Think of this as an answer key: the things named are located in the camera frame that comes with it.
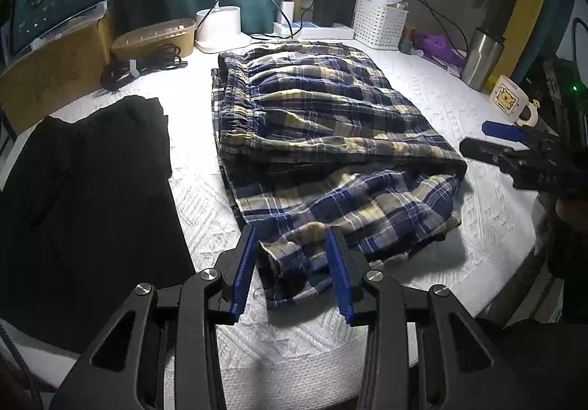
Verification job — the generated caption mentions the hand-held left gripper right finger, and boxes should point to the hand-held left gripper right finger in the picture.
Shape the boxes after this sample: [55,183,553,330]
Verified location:
[324,225,521,410]

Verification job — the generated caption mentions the person's right hand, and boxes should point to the person's right hand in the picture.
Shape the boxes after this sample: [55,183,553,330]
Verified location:
[553,196,588,228]

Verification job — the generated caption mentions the stainless steel tumbler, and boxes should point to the stainless steel tumbler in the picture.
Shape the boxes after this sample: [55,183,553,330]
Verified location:
[460,26,505,92]

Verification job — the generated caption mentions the white cartoon mug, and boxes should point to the white cartoon mug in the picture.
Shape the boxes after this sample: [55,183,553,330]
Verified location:
[488,74,540,127]

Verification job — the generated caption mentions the plaid pants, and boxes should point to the plaid pants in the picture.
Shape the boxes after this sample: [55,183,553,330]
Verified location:
[211,40,469,310]

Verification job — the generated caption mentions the white perforated basket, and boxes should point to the white perforated basket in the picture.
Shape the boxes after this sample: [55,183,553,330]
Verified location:
[353,0,410,51]

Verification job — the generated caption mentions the black power adapter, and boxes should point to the black power adapter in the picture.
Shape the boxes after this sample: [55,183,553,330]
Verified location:
[312,0,341,25]

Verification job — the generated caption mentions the black device cable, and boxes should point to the black device cable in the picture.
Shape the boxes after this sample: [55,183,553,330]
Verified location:
[571,17,588,64]

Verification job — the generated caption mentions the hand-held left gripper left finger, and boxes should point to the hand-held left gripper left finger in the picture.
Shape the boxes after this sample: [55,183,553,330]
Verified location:
[48,224,259,410]

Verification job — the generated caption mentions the purple cloth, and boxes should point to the purple cloth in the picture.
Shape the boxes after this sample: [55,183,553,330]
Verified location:
[412,32,467,67]

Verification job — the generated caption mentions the black cloth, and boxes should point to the black cloth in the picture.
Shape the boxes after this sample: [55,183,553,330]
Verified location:
[0,95,197,356]

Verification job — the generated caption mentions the brown lidded food container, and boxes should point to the brown lidded food container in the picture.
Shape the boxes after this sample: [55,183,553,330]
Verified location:
[111,17,198,62]

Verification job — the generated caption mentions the bundled black cable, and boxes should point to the bundled black cable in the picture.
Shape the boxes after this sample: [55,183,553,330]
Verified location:
[100,45,189,92]

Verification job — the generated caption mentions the brown cardboard box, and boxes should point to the brown cardboard box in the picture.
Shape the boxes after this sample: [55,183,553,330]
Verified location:
[0,1,116,136]

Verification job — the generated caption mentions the white power strip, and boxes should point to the white power strip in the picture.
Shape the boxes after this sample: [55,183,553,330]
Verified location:
[273,21,356,42]

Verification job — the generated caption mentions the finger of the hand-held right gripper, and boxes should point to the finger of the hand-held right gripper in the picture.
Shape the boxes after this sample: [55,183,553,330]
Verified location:
[459,137,523,173]
[481,120,534,147]

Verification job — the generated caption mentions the yellow curtain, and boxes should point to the yellow curtain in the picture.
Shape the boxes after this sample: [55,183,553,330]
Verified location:
[502,0,552,86]

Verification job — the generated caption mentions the black electronic device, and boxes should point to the black electronic device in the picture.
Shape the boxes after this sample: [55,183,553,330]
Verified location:
[542,55,588,128]

